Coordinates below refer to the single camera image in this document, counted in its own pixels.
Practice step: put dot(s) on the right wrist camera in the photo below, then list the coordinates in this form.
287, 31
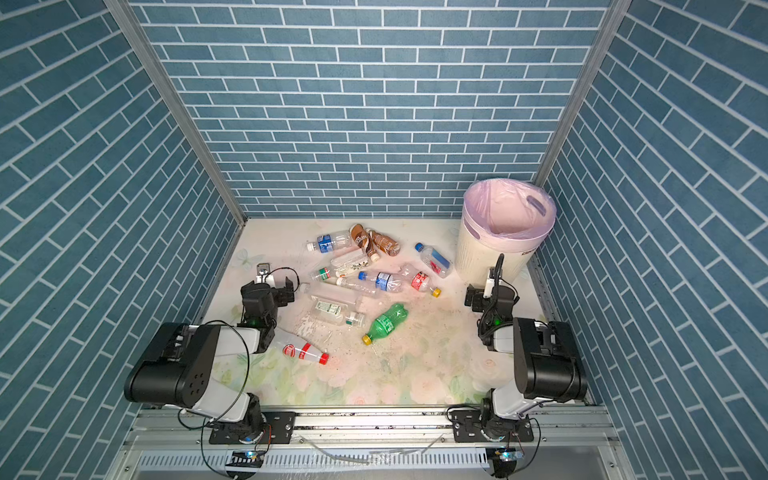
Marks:
493, 281

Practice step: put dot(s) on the green plastic bottle yellow cap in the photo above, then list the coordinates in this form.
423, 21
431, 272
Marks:
386, 323

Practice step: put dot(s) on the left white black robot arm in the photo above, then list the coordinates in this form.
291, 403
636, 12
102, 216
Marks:
176, 366

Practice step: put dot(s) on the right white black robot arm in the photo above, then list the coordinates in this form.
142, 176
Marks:
546, 362

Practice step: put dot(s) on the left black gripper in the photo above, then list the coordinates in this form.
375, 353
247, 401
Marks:
264, 287

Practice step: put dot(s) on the brown nescafe bottle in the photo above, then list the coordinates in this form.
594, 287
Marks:
385, 243
363, 240

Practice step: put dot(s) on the clear square bottle white cap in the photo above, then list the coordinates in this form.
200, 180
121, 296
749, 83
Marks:
332, 292

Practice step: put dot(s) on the clear slim bottle white cap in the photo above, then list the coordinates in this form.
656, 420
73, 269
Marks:
361, 286

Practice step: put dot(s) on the aluminium mounting rail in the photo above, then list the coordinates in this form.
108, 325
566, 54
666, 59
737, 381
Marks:
570, 442

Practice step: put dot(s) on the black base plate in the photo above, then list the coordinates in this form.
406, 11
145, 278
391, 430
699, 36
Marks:
264, 428
470, 425

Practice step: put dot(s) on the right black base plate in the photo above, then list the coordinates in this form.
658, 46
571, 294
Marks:
470, 425

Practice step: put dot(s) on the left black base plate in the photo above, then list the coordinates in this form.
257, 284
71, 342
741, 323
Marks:
264, 428

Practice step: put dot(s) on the clear bottle blue cap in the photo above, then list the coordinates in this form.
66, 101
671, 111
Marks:
384, 281
434, 260

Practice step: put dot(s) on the cream bin with pink bag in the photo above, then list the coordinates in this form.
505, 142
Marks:
501, 217

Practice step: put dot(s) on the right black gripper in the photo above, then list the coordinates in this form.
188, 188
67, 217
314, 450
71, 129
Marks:
477, 298

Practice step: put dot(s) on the clear bottle green red label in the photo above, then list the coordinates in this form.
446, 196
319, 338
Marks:
342, 265

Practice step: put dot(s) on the clear bottle blue label back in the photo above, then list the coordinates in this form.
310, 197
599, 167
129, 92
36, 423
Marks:
330, 242

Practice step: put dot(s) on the clear bottle red label yellow cap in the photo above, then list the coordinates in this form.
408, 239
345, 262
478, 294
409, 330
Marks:
419, 280

